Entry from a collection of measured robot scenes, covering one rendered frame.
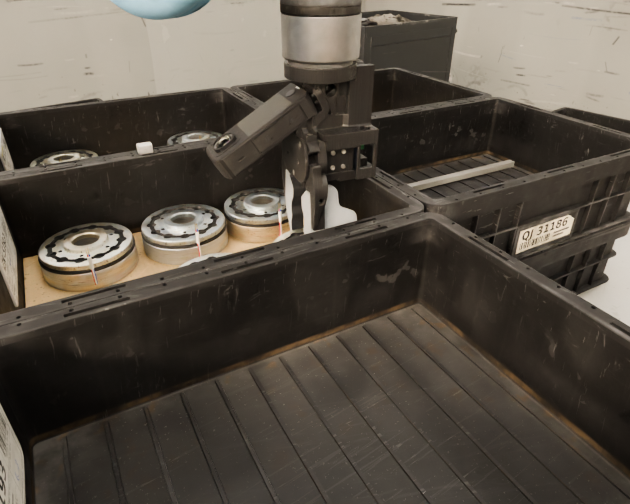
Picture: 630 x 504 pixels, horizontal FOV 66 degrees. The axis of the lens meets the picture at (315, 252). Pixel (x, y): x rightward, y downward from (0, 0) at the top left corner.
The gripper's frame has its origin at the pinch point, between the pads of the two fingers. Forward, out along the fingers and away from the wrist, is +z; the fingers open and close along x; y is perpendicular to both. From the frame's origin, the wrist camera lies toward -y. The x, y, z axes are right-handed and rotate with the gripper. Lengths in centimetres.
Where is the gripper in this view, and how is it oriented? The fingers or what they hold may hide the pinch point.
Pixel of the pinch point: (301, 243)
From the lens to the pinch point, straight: 57.1
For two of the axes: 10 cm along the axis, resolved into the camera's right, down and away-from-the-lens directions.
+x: -3.9, -4.8, 7.8
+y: 9.2, -2.0, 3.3
